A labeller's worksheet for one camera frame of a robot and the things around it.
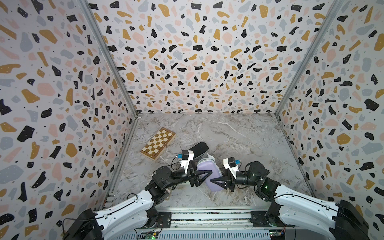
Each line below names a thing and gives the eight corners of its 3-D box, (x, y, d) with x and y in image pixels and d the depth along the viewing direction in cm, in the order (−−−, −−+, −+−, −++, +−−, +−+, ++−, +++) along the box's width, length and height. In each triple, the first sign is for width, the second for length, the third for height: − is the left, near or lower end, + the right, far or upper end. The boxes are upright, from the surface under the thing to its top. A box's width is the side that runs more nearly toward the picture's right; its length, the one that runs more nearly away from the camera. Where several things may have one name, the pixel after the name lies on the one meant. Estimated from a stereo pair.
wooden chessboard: (141, 154, 100) (139, 151, 97) (162, 129, 114) (161, 126, 111) (156, 161, 97) (155, 159, 94) (176, 135, 111) (175, 132, 108)
